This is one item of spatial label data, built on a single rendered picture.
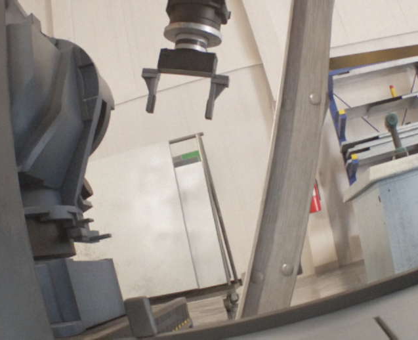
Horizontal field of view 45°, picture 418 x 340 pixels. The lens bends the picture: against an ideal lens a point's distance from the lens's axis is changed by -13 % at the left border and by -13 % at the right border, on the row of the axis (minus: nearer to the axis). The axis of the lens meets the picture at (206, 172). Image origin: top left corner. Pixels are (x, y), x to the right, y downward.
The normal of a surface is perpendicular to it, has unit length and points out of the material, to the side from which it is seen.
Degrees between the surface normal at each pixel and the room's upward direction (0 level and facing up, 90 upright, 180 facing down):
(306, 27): 88
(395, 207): 90
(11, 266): 90
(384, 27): 90
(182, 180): 78
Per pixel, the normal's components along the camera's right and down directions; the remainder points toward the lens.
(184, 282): -0.18, -0.33
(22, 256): 0.96, -0.25
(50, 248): 0.80, -0.28
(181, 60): -0.11, -0.14
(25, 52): 0.61, -0.27
